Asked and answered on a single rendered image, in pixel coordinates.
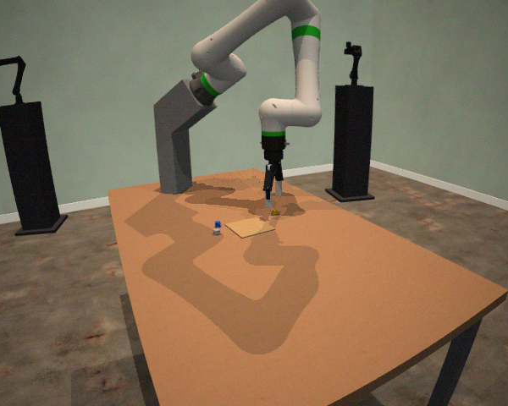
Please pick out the tan square mat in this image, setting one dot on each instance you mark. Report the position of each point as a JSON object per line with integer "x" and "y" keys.
{"x": 249, "y": 227}

